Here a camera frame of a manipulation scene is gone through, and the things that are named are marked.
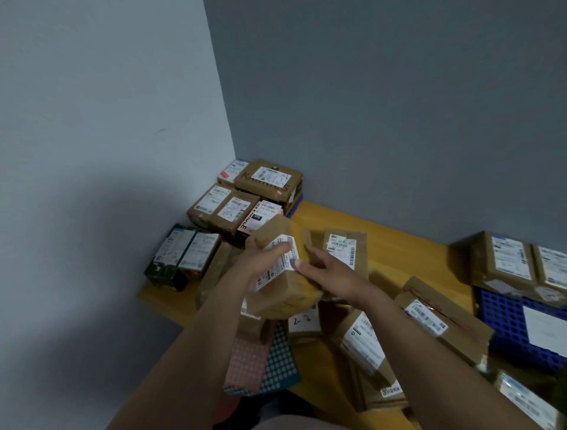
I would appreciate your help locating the person's right forearm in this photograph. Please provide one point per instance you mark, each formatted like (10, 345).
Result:
(443, 372)

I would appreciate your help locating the person's right hand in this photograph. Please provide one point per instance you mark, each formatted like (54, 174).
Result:
(341, 279)

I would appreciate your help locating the person's left forearm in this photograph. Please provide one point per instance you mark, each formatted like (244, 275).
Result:
(186, 367)

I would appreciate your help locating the person's left hand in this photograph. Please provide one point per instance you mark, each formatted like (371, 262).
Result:
(254, 263)

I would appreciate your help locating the dark green box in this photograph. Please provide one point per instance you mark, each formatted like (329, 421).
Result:
(166, 266)

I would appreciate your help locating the white paper note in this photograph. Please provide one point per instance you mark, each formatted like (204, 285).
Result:
(547, 332)

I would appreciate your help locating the pink dot sticker sheet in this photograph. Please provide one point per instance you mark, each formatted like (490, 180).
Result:
(248, 367)

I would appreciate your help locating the box with black KARRIE band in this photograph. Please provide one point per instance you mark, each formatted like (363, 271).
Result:
(270, 181)

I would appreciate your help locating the small tall box white labels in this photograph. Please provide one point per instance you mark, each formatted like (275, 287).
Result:
(304, 323)

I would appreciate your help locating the box with 004 label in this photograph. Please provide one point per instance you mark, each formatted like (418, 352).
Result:
(372, 396)

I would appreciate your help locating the blue plastic grid pallet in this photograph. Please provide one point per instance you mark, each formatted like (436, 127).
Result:
(294, 206)
(500, 323)

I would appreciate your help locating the box marked 3-3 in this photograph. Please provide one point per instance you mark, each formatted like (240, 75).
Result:
(363, 341)

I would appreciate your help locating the small cardboard parcel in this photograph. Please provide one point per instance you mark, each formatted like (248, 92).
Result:
(509, 261)
(210, 201)
(232, 170)
(551, 270)

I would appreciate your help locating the teal sticker sheet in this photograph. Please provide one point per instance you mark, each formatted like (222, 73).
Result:
(283, 363)

